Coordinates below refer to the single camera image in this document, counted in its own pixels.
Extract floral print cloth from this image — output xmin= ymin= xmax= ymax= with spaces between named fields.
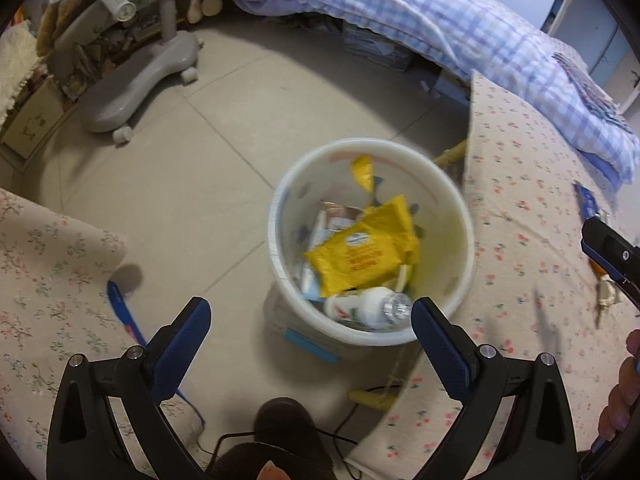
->
xmin=0 ymin=186 xmax=202 ymax=480

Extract yellow wrapper scrap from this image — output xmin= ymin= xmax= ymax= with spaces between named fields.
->
xmin=350 ymin=154 xmax=374 ymax=194

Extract person right hand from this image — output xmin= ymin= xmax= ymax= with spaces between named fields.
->
xmin=598 ymin=330 xmax=640 ymax=441

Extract blue cardboard snack box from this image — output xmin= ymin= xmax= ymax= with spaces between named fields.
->
xmin=574 ymin=181 xmax=600 ymax=221

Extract white green plastic bottle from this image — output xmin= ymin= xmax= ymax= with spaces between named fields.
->
xmin=323 ymin=287 xmax=412 ymax=330

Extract blue checked quilt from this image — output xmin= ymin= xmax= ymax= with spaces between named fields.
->
xmin=233 ymin=0 xmax=639 ymax=188

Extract white round trash bin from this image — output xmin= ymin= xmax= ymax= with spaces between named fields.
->
xmin=268 ymin=138 xmax=475 ymax=348

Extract yellow wipes packet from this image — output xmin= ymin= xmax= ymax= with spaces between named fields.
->
xmin=305 ymin=194 xmax=420 ymax=298

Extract blue pen on floor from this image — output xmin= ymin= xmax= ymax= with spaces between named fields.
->
xmin=106 ymin=281 xmax=212 ymax=426

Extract drawing paper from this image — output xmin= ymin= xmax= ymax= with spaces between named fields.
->
xmin=596 ymin=274 xmax=622 ymax=328

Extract cherry print bed sheet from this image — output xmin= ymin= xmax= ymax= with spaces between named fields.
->
xmin=344 ymin=71 xmax=640 ymax=480

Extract striped folded cloth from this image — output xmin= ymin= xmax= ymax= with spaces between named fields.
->
xmin=553 ymin=52 xmax=628 ymax=128

